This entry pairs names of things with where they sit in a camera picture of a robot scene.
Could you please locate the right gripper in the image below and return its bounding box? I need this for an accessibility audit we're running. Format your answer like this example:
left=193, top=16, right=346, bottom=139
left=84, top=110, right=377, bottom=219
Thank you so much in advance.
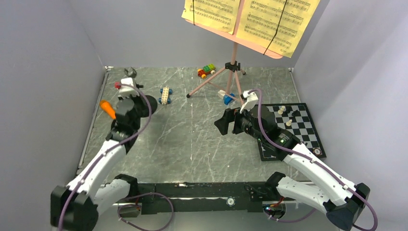
left=214, top=103, right=266, bottom=142

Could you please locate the orange toy microphone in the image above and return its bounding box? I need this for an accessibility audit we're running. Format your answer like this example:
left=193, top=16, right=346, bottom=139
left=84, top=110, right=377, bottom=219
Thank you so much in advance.
left=99, top=100, right=116, bottom=120

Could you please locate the pink music stand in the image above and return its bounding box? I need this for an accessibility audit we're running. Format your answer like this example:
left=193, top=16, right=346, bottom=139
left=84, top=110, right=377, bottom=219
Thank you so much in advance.
left=186, top=0, right=283, bottom=98

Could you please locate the black microphone stand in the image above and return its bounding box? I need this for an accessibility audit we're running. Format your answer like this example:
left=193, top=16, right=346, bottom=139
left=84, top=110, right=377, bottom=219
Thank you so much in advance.
left=124, top=67, right=137, bottom=78

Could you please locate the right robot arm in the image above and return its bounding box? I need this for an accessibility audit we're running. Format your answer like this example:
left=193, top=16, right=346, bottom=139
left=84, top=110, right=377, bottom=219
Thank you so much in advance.
left=215, top=104, right=370, bottom=231

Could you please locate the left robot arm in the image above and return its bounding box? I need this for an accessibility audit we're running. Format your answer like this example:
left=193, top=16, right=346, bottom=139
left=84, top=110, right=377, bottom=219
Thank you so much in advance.
left=50, top=95, right=158, bottom=231

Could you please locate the white blue brick block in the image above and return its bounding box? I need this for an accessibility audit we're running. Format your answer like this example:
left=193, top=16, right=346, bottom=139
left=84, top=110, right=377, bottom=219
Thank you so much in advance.
left=217, top=90, right=234, bottom=105

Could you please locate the cream blue-wheeled brick car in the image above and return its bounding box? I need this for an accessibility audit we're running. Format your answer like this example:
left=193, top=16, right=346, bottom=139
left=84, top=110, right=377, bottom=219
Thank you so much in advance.
left=158, top=87, right=173, bottom=105

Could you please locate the red green brick car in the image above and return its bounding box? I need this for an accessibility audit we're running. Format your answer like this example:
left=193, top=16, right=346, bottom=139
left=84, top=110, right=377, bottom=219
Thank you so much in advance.
left=197, top=64, right=216, bottom=79

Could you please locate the white chess piece upper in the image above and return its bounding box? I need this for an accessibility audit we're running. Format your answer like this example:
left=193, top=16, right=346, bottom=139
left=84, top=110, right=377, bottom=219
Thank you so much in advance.
left=278, top=106, right=286, bottom=115

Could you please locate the white chess piece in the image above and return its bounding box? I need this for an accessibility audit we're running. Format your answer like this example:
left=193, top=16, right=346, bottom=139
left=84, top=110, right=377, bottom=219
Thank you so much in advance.
left=285, top=119, right=293, bottom=127
left=278, top=106, right=286, bottom=115

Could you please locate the white chess piece lower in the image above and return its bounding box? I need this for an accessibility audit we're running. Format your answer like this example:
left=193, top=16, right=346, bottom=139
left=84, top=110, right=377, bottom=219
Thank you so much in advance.
left=285, top=119, right=293, bottom=127

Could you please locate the black white chessboard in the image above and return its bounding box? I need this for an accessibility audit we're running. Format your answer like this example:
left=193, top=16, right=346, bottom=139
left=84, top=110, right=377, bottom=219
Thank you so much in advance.
left=264, top=103, right=327, bottom=159

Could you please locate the left yellow sheet music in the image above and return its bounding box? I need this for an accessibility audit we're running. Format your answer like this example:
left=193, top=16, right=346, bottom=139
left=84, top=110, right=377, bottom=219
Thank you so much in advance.
left=181, top=0, right=240, bottom=34

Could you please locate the yellow sheet music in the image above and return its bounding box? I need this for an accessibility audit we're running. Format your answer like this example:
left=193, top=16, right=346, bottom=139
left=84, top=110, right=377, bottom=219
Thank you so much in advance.
left=236, top=0, right=319, bottom=58
left=181, top=0, right=240, bottom=34

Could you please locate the right yellow sheet music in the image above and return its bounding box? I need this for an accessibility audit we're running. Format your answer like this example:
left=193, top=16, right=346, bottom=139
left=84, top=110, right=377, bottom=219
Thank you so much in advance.
left=236, top=0, right=319, bottom=58

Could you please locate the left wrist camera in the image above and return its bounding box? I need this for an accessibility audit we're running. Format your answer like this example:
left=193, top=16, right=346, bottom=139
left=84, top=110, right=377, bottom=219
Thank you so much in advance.
left=115, top=77, right=140, bottom=100

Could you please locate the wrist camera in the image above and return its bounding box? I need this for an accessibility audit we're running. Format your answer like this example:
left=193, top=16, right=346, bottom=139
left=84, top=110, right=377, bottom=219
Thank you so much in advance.
left=240, top=90, right=259, bottom=114
left=115, top=77, right=140, bottom=100

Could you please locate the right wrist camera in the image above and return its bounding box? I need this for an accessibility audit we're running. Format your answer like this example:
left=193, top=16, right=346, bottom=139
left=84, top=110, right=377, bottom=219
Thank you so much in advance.
left=240, top=90, right=259, bottom=114

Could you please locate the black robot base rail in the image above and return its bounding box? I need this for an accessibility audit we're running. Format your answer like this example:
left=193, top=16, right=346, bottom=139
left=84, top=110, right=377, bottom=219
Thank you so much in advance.
left=118, top=181, right=284, bottom=215

